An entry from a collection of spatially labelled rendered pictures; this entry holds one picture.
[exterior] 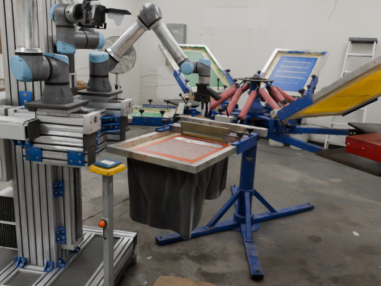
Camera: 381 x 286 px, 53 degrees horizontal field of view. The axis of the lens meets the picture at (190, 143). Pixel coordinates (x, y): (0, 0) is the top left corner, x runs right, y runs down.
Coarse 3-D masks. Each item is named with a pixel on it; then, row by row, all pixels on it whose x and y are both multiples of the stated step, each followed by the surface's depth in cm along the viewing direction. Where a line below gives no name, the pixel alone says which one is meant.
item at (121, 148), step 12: (156, 132) 249; (168, 132) 258; (120, 144) 217; (132, 144) 226; (132, 156) 203; (144, 156) 199; (156, 156) 197; (216, 156) 202; (180, 168) 188; (192, 168) 184; (204, 168) 192
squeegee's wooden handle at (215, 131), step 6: (186, 126) 252; (192, 126) 250; (198, 126) 247; (204, 126) 245; (210, 126) 243; (216, 126) 243; (192, 132) 251; (198, 132) 248; (204, 132) 246; (210, 132) 243; (216, 132) 241; (222, 132) 239; (228, 132) 238
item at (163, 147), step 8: (176, 136) 255; (184, 136) 256; (152, 144) 233; (160, 144) 233; (168, 144) 234; (176, 144) 235; (184, 144) 236; (152, 152) 216; (160, 152) 216; (168, 152) 217
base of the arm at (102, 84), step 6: (90, 78) 228; (96, 78) 226; (102, 78) 227; (108, 78) 231; (90, 84) 227; (96, 84) 226; (102, 84) 227; (108, 84) 230; (90, 90) 227; (96, 90) 226; (102, 90) 227; (108, 90) 230
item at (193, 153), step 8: (192, 144) 237; (200, 144) 238; (224, 144) 240; (176, 152) 218; (184, 152) 219; (192, 152) 219; (200, 152) 220; (208, 152) 221; (184, 160) 204; (192, 160) 204
